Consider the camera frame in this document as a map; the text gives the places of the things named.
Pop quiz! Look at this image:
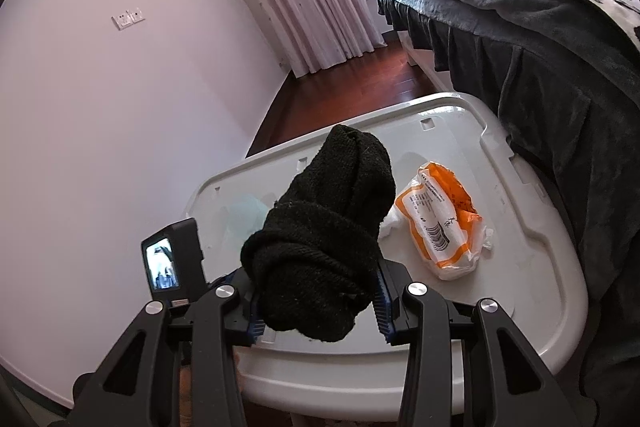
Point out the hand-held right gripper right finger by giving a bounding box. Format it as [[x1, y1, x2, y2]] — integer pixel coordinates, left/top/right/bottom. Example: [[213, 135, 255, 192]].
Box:
[[372, 259, 566, 427]]

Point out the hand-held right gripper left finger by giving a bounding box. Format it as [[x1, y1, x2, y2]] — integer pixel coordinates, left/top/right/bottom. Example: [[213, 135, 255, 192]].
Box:
[[72, 267, 266, 427]]

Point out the black sock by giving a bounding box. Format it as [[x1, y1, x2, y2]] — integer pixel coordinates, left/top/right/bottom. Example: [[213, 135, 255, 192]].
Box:
[[240, 123, 397, 343]]

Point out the orange white plastic bag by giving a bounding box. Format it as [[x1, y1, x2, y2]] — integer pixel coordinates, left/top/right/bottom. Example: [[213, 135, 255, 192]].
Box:
[[378, 161, 495, 282]]

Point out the white plastic bin lid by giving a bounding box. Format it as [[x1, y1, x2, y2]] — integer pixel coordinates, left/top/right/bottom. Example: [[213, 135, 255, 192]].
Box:
[[182, 92, 588, 427]]

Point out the bed with dark blanket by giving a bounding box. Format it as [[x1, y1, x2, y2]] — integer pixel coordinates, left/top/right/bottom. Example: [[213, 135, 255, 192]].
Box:
[[376, 0, 640, 427]]

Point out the white wall socket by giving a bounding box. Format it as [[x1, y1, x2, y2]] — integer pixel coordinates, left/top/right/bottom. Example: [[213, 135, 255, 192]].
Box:
[[111, 7, 147, 31]]

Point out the white bed frame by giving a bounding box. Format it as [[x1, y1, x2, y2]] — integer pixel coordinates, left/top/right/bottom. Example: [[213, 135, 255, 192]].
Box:
[[397, 32, 453, 92]]

